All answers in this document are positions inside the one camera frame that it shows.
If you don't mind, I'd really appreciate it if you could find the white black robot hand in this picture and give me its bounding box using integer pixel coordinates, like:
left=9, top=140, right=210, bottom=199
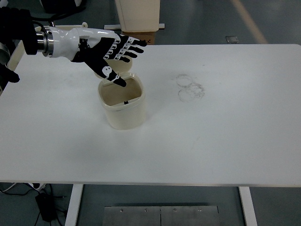
left=43, top=26, right=147, bottom=87

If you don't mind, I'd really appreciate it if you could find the cream small trash can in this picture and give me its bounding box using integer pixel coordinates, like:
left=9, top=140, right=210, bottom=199
left=98, top=59, right=146, bottom=130

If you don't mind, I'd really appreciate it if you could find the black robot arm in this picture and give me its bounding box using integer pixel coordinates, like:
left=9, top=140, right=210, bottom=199
left=0, top=7, right=147, bottom=89

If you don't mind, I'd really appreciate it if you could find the white table foot bar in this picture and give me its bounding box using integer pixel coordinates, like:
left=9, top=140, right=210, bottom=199
left=104, top=23, right=165, bottom=31

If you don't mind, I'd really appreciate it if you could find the brown cardboard box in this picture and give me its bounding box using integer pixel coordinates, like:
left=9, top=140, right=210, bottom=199
left=121, top=31, right=155, bottom=45

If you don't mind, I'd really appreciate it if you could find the cream tall cabinet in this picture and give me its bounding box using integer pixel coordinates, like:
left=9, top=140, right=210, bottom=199
left=115, top=0, right=160, bottom=32

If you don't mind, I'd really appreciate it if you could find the black equipment base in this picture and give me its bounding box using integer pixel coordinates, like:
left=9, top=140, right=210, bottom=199
left=40, top=0, right=82, bottom=14

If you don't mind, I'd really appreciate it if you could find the cream plastic bin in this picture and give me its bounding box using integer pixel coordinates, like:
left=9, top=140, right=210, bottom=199
left=6, top=22, right=88, bottom=71

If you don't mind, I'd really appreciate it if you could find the grey floor socket cover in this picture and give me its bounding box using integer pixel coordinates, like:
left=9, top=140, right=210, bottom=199
left=225, top=36, right=239, bottom=44

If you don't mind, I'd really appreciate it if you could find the white power strip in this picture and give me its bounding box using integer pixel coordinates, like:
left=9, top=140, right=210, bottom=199
left=28, top=183, right=47, bottom=191

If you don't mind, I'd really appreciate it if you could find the black power adapter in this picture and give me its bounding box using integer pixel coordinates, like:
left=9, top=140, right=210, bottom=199
left=35, top=193, right=56, bottom=222

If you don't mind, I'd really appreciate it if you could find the white table leg left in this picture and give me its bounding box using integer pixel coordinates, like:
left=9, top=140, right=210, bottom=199
left=65, top=184, right=84, bottom=226

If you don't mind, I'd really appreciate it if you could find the white table leg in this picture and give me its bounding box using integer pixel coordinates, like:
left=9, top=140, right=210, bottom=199
left=65, top=184, right=84, bottom=226
left=238, top=186, right=258, bottom=226

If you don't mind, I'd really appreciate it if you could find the metal floor plate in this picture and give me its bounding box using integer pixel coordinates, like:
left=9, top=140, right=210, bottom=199
left=103, top=206, right=221, bottom=226

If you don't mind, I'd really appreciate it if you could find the white table leg right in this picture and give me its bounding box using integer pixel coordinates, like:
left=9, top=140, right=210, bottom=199
left=238, top=186, right=258, bottom=226

